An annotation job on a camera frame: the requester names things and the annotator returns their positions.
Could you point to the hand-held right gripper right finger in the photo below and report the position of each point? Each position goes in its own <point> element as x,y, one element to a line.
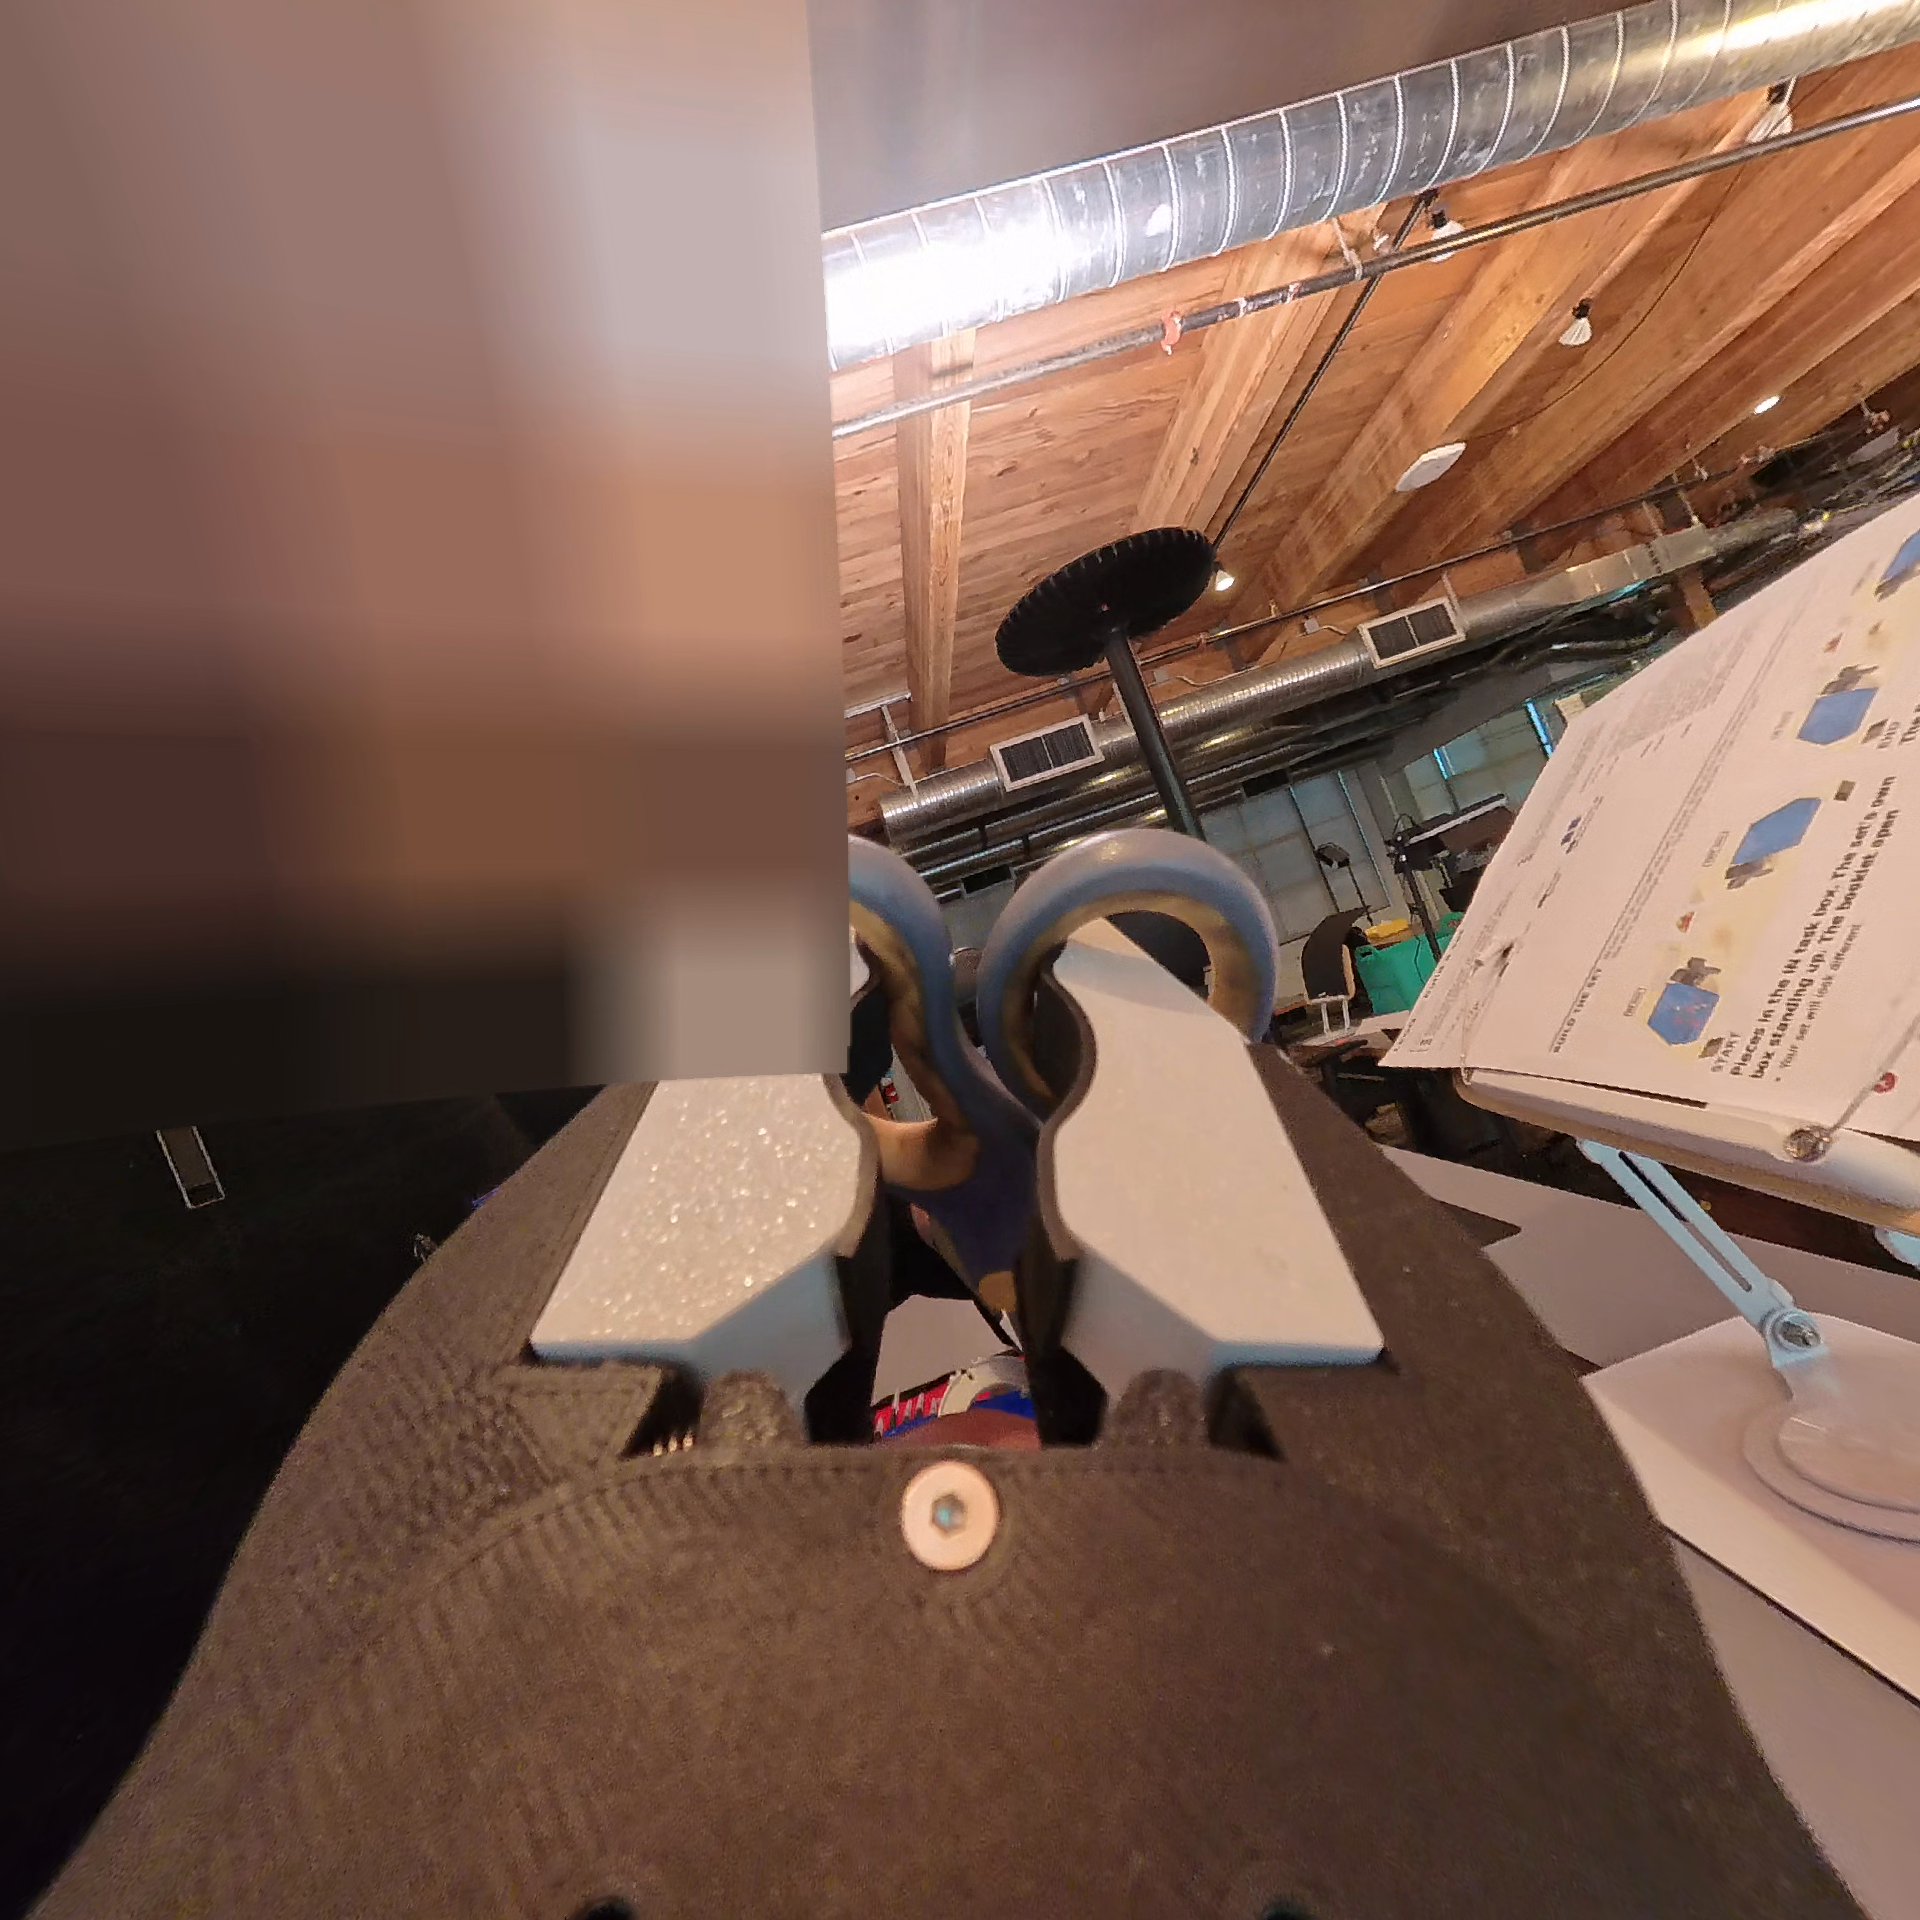
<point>1200,1214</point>

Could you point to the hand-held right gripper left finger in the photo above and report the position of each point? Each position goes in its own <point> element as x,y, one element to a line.
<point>704,1229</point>

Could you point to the green storage bin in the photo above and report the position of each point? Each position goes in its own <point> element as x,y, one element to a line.
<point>1401,953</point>

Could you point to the white air vent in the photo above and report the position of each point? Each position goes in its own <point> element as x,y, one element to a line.
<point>1048,752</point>
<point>1410,634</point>

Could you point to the person's black sweater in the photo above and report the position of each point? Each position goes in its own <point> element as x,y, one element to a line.
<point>182,1425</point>

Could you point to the white book stand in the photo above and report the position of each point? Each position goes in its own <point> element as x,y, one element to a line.
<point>1770,1441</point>

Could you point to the printed instruction sheet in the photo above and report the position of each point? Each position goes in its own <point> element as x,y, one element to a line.
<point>1694,840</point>

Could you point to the black pole with round disc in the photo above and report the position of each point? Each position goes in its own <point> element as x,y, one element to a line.
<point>1110,598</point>

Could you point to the metal ceiling pipe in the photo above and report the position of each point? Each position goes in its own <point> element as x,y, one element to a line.
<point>1350,270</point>

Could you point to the silver air duct with vents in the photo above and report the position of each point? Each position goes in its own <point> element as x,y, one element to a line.
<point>1275,697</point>

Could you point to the large silver air duct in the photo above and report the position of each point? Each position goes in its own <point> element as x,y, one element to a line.
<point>1275,165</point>

